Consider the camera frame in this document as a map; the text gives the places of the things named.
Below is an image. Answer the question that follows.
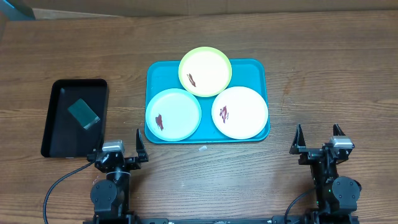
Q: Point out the white plate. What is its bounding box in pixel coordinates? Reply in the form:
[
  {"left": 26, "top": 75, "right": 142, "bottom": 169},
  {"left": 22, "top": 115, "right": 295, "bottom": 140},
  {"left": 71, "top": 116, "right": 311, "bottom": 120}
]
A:
[{"left": 211, "top": 86, "right": 269, "bottom": 140}]

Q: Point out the small white paper scrap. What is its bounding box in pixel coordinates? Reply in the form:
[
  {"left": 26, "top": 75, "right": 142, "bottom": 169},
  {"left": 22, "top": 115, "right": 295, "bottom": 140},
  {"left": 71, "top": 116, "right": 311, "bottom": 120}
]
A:
[{"left": 199, "top": 146, "right": 208, "bottom": 151}]

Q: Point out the green scrubbing sponge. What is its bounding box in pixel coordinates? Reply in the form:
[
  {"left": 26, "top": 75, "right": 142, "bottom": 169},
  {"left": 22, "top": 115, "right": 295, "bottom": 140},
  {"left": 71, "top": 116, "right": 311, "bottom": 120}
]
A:
[{"left": 68, "top": 98, "right": 100, "bottom": 130}]

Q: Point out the green rimmed plate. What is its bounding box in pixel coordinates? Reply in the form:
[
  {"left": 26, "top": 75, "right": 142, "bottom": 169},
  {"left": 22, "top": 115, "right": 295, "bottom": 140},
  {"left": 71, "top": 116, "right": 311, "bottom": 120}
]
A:
[{"left": 178, "top": 47, "right": 232, "bottom": 97}]

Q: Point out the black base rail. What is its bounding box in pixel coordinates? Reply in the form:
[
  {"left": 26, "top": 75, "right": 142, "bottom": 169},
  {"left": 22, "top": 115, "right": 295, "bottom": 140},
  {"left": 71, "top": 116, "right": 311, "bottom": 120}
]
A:
[{"left": 83, "top": 214, "right": 361, "bottom": 224}]

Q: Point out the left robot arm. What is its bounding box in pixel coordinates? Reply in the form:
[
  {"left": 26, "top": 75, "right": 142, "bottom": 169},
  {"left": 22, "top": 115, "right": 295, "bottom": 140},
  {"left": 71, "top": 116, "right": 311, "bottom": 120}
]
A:
[{"left": 90, "top": 130, "right": 149, "bottom": 224}]

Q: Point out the light blue plate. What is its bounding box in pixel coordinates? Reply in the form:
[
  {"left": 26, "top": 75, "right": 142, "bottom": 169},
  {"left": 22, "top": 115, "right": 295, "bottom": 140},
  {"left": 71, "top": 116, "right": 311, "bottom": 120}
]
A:
[{"left": 145, "top": 88, "right": 201, "bottom": 142}]

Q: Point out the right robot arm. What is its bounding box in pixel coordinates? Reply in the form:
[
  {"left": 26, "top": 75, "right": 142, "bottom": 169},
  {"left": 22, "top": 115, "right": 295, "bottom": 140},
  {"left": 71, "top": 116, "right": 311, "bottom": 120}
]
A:
[{"left": 284, "top": 124, "right": 362, "bottom": 224}]

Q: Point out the black rectangular tray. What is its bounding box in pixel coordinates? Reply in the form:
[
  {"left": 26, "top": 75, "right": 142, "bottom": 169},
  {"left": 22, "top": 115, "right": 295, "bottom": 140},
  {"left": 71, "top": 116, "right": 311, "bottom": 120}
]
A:
[{"left": 41, "top": 79, "right": 109, "bottom": 158}]

